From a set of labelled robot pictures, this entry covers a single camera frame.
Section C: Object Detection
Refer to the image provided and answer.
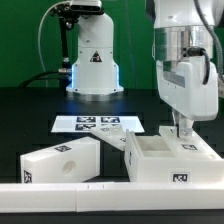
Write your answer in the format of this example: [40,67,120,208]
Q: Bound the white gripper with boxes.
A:
[156,56,218,138]

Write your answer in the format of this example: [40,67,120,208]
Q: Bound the small white cabinet panel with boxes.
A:
[159,126,221,161]

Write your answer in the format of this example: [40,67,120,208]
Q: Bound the white cabinet body box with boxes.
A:
[124,131,224,183]

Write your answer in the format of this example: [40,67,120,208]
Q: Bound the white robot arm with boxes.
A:
[67,0,224,136]

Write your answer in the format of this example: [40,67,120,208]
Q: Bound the white cabinet block with hole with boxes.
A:
[20,137,100,184]

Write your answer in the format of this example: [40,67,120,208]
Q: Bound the white marker sheet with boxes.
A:
[51,115,144,133]

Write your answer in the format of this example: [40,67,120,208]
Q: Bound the white front fence bar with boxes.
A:
[0,182,224,213]

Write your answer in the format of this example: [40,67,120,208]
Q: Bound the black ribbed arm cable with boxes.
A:
[193,0,224,86]

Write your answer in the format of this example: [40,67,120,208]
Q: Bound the black base cables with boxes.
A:
[18,70,69,89]

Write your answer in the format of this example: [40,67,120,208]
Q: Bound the grey white cable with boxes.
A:
[37,0,71,88]

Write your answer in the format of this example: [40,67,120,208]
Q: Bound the black camera on stand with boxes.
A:
[50,0,104,88]

